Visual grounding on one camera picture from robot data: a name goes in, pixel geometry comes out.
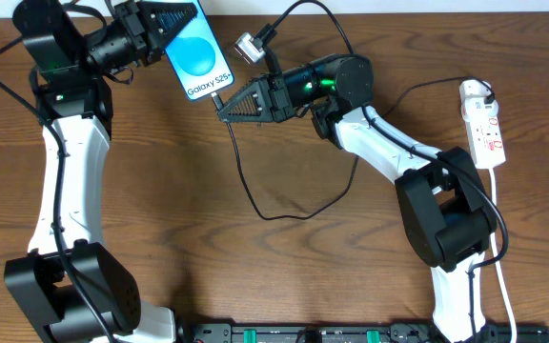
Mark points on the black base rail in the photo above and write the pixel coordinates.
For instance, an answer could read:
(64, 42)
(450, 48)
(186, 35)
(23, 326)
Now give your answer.
(398, 332)

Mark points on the blue Galaxy smartphone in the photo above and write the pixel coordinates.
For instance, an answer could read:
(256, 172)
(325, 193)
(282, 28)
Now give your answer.
(198, 60)

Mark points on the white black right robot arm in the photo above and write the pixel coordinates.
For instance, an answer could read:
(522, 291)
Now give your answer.
(446, 213)

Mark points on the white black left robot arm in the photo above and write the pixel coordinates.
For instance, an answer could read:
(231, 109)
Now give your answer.
(68, 285)

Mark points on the white power strip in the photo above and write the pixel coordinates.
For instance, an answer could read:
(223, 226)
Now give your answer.
(484, 136)

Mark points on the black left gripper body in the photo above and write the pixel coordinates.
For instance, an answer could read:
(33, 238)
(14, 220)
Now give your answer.
(134, 30)

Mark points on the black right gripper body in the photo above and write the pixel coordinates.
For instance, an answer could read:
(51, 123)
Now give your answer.
(274, 97)

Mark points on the white USB charger plug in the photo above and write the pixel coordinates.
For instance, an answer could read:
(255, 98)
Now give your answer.
(476, 108)

